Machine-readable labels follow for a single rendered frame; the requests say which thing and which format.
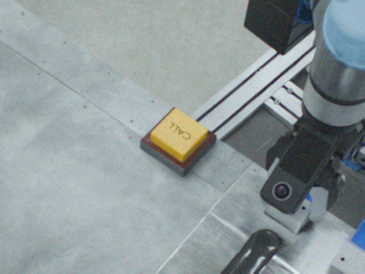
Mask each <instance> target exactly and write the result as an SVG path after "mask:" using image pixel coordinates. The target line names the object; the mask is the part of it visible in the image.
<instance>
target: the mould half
mask: <svg viewBox="0 0 365 274"><path fill-rule="evenodd" d="M266 181H267V180H266V179H264V178H262V177H261V176H260V175H258V174H257V173H255V172H254V171H252V170H250V169H249V168H247V170H246V171H245V172H244V173H243V174H242V175H241V176H240V177H239V178H238V179H237V181H236V182H235V183H233V184H232V185H231V186H230V188H229V189H228V190H227V191H226V192H225V193H224V194H223V196H222V197H221V198H220V199H219V201H218V202H217V204H216V205H215V206H214V207H213V208H212V209H211V210H210V212H208V213H207V215H206V216H205V217H204V218H203V219H202V220H201V221H200V222H199V223H198V225H197V226H196V227H195V228H194V229H193V230H192V232H191V233H190V235H189V236H188V238H187V239H186V240H185V241H184V242H183V243H182V244H181V245H180V246H179V247H178V248H177V249H176V250H175V251H174V252H173V253H172V255H171V256H170V257H169V258H168V259H167V260H166V262H165V263H164V264H163V265H162V266H161V267H160V269H159V270H158V271H157V272H156V273H155V274H220V273H221V272H222V270H223V269H224V268H225V266H226V265H227V264H228V263H229V262H230V261H231V260H232V258H233V257H234V256H235V254H236V253H237V252H238V251H239V250H240V248H241V247H243V246H244V244H245V243H246V242H247V241H248V239H249V237H250V236H251V235H252V233H253V234H254V233H255V232H256V231H259V230H262V229H267V230H271V231H272V232H274V233H275V234H276V235H277V236H278V238H279V240H280V246H279V249H278V252H277V253H276V254H275V255H274V257H273V258H272V260H271V261H270V262H269V263H268V264H267V265H266V266H265V268H264V269H263V270H262V272H261V273H260V274H344V273H343V272H341V271H340V270H338V269H337V268H335V267H333V266H332V265H331V261H332V260H333V259H334V257H335V256H336V254H337V252H338V250H339V249H340V248H341V246H342V245H343V243H344V242H345V240H347V238H349V237H351V236H350V235H349V234H347V233H346V232H344V231H342V230H341V229H339V228H337V227H335V226H334V225H332V224H331V223H329V222H328V221H327V220H326V219H322V220H321V221H318V222H313V221H312V220H310V221H309V222H308V223H307V225H305V226H304V228H303V229H302V230H301V231H300V233H299V234H298V235H297V236H296V235H295V234H293V233H292V232H290V231H289V230H288V229H287V228H285V227H283V226H282V225H281V224H280V223H278V222H276V221H275V220H273V219H272V218H271V217H270V216H268V215H267V214H263V213H264V212H265V211H266V208H267V206H268V204H267V203H265V202H264V201H263V200H262V198H261V196H260V191H261V189H262V187H263V185H264V184H265V183H266Z"/></svg>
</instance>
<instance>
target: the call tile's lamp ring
mask: <svg viewBox="0 0 365 274"><path fill-rule="evenodd" d="M174 109H175V107H173V108H172V109H171V110H170V111H169V112H168V113H167V114H166V115H165V116H164V117H163V118H162V119H161V120H160V121H159V122H158V123H157V124H156V125H155V126H154V127H153V128H152V129H151V130H150V131H149V132H148V133H147V134H146V135H145V136H144V137H143V138H142V139H141V141H143V142H144V143H145V144H146V145H148V146H149V147H151V148H153V149H154V150H156V151H157V152H158V153H160V154H162V155H163V156H164V157H166V158H168V159H169V160H171V161H172V162H173V163H175V164H176V165H178V166H179V167H181V168H182V169H184V170H185V169H186V168H187V167H188V166H189V165H190V164H191V162H192V160H193V159H194V158H195V157H196V156H197V155H199V154H200V153H201V152H202V151H203V150H204V149H205V148H206V146H207V145H208V144H209V143H210V142H211V141H212V140H213V139H214V138H215V137H216V136H217V135H215V134H214V133H213V132H212V131H210V130H209V131H208V135H210V136H209V137H208V138H207V139H206V140H205V141H204V142H203V143H202V144H201V146H199V147H198V149H197V150H196V151H195V152H194V153H193V154H192V155H191V156H190V157H189V158H188V159H187V160H186V161H185V162H184V163H181V162H180V161H179V160H177V159H176V158H174V157H173V156H171V155H169V154H168V153H166V152H164V151H163V150H161V148H159V147H157V146H156V145H155V144H154V143H152V142H151V141H149V140H148V139H149V138H150V137H151V133H152V132H153V131H154V130H155V129H156V127H157V126H158V125H159V124H160V122H162V121H163V120H164V119H165V118H166V117H167V116H168V115H169V114H170V113H171V112H172V111H173V110H174Z"/></svg>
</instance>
